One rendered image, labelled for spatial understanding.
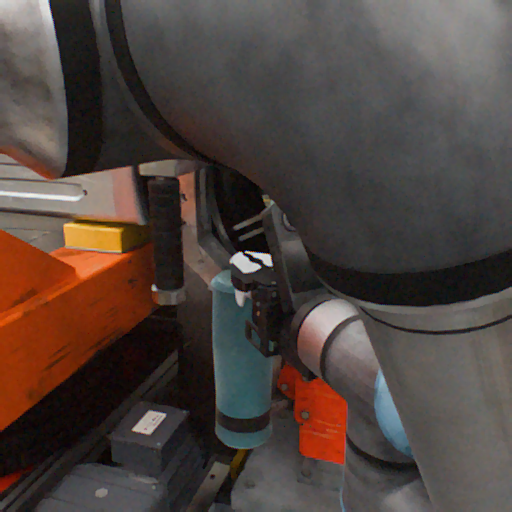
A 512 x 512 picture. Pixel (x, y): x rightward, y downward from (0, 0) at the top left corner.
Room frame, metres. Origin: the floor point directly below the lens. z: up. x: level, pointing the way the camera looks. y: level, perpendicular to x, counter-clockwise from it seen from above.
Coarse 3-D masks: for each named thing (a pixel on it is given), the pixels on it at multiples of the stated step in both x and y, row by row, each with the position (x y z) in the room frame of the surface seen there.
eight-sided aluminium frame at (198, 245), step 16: (192, 176) 0.80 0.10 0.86; (208, 176) 0.85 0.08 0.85; (192, 192) 0.80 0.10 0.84; (208, 192) 0.85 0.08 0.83; (192, 208) 0.80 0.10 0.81; (208, 208) 0.84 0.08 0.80; (192, 224) 0.80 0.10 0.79; (208, 224) 0.84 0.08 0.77; (192, 240) 0.80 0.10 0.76; (208, 240) 0.83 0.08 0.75; (192, 256) 0.80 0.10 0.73; (208, 256) 0.79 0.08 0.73; (224, 256) 0.83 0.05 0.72; (208, 272) 0.79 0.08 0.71
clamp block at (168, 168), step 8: (168, 160) 0.57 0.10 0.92; (176, 160) 0.56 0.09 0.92; (184, 160) 0.58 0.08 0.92; (192, 160) 0.60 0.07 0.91; (144, 168) 0.58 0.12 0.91; (152, 168) 0.57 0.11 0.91; (160, 168) 0.57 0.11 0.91; (168, 168) 0.57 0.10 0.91; (176, 168) 0.56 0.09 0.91; (184, 168) 0.58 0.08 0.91; (192, 168) 0.60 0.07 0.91; (200, 168) 0.62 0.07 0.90; (160, 176) 0.57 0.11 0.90; (168, 176) 0.57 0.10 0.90; (176, 176) 0.56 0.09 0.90
